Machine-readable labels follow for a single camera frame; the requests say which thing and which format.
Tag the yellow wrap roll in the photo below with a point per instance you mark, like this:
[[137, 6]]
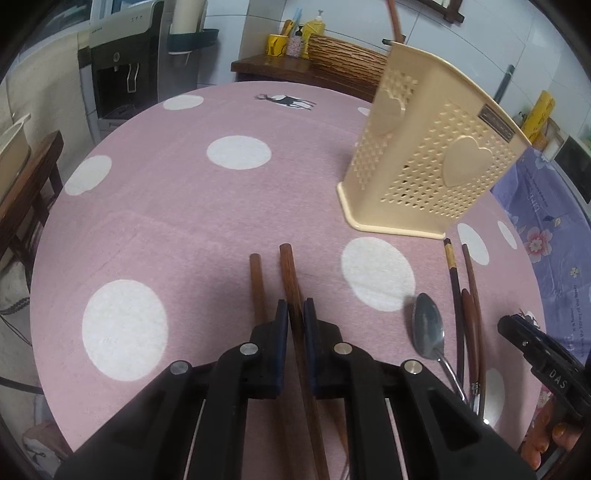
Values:
[[539, 115]]

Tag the person's right hand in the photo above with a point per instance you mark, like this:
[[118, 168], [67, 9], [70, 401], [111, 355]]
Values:
[[549, 434]]

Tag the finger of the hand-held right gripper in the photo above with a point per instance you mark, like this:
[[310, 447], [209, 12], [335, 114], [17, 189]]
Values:
[[521, 332]]

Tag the white microwave oven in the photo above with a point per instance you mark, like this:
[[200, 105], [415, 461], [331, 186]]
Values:
[[575, 166]]

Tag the dark wooden counter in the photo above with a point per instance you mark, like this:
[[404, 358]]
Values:
[[277, 69]]

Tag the thin brown chopstick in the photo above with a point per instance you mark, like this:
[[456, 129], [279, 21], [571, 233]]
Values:
[[471, 277]]

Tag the beige perforated utensil holder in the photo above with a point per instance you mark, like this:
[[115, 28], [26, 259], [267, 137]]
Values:
[[415, 184]]

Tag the pink floral pump bottle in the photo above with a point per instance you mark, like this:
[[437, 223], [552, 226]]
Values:
[[295, 47]]

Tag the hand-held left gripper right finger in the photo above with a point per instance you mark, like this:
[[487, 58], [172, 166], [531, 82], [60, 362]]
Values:
[[310, 350]]

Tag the grey water dispenser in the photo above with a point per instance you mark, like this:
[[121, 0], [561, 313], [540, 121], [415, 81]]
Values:
[[120, 60]]

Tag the blue floral cloth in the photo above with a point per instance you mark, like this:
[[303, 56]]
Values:
[[549, 217]]

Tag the yellow soap bottle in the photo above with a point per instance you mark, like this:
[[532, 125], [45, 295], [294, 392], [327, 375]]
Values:
[[315, 27]]

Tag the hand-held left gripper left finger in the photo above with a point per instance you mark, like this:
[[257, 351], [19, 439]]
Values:
[[280, 350]]

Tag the dark chopstick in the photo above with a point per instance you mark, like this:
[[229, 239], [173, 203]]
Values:
[[455, 295]]

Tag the brown ribbed sink basin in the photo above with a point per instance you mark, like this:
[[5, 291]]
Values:
[[346, 55]]

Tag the metal spoon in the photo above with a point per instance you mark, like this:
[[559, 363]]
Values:
[[427, 323]]

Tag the dark wooden chair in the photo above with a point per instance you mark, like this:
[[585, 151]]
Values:
[[41, 157]]

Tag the blue toothbrush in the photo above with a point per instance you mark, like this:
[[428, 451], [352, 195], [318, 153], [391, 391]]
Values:
[[296, 21]]

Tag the yellow cup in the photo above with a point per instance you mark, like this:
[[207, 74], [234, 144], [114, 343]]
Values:
[[274, 46]]

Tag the reddish wooden spoon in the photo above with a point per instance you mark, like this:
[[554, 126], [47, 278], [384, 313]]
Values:
[[468, 314]]

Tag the small wooden box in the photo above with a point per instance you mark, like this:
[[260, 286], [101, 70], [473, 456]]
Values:
[[554, 141]]

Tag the teal plastic rack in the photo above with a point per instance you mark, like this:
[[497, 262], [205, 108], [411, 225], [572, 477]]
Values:
[[194, 40]]

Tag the cream pot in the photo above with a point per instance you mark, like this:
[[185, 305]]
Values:
[[11, 147]]

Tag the reddish wooden rod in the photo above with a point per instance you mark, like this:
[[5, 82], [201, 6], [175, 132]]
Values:
[[394, 21]]

